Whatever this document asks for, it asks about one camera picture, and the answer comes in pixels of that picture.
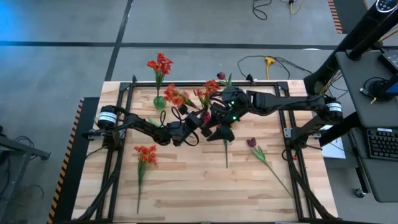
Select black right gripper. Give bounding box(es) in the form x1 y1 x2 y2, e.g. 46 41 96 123
206 105 242 142

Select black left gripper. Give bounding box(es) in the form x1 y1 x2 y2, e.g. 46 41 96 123
169 105 214 146

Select orange artificial flower bunch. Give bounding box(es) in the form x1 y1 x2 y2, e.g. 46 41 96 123
164 83 200 110
134 144 159 215
193 79 220 110

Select green glass vase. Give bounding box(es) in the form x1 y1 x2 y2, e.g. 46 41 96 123
153 95 167 110

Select yellow power plug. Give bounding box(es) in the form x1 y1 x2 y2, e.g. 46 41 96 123
264 56 277 81

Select white paper sheet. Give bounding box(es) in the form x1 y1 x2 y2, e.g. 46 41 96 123
321 124 346 160

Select black diagonal desk leg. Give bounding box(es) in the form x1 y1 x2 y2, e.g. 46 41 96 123
319 111 361 147

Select black hazard-striped floor mat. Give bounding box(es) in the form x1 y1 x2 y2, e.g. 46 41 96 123
328 0 369 35
46 96 101 224

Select grey side desk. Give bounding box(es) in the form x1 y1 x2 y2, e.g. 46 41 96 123
335 50 398 203

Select black tower fan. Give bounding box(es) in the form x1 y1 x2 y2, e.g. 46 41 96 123
303 0 398 96

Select black computer keyboard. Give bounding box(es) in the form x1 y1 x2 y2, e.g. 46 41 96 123
366 127 398 162

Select grey metal cart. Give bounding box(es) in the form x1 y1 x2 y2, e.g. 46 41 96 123
0 124 52 224

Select dark laptop computer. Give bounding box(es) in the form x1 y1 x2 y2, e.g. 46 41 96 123
377 49 398 75

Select black aluminium table frame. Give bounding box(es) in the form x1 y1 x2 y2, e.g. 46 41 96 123
72 74 340 224

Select yellow plug cable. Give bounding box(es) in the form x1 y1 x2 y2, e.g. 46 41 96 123
237 55 314 85

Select black floor cable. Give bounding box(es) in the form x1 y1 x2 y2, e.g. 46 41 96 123
251 0 274 21

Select yellow floor cable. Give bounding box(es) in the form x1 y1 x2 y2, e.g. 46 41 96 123
288 0 305 16

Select black coiled desk cable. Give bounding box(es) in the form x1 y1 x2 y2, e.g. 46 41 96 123
360 76 389 103

